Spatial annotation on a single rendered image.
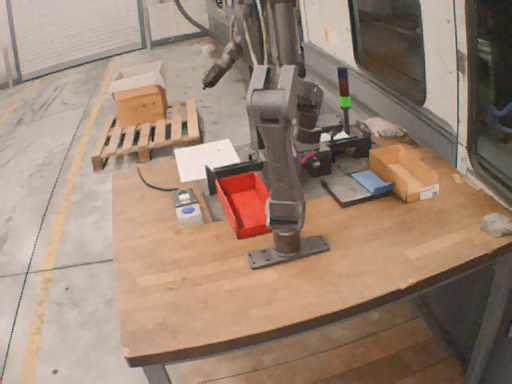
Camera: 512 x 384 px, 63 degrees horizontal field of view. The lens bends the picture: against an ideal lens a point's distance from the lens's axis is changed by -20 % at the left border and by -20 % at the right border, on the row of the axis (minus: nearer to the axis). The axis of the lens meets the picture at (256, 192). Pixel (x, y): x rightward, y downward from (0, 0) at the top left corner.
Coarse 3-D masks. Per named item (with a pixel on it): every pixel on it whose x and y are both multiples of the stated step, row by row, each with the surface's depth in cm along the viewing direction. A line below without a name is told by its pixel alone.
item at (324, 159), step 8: (328, 152) 155; (264, 160) 154; (320, 160) 155; (328, 160) 156; (264, 168) 157; (312, 168) 155; (320, 168) 156; (328, 168) 157; (264, 176) 160; (312, 176) 157
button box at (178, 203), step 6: (138, 168) 177; (144, 180) 167; (150, 186) 163; (174, 192) 152; (192, 192) 151; (174, 198) 148; (192, 198) 147; (174, 204) 146; (180, 204) 145; (186, 204) 145; (192, 204) 145
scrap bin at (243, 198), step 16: (240, 176) 151; (256, 176) 149; (224, 192) 152; (240, 192) 153; (256, 192) 152; (224, 208) 142; (240, 208) 144; (256, 208) 143; (240, 224) 137; (256, 224) 136
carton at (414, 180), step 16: (384, 160) 158; (400, 160) 158; (416, 160) 147; (384, 176) 148; (400, 176) 137; (416, 176) 149; (432, 176) 138; (400, 192) 139; (416, 192) 136; (432, 192) 138
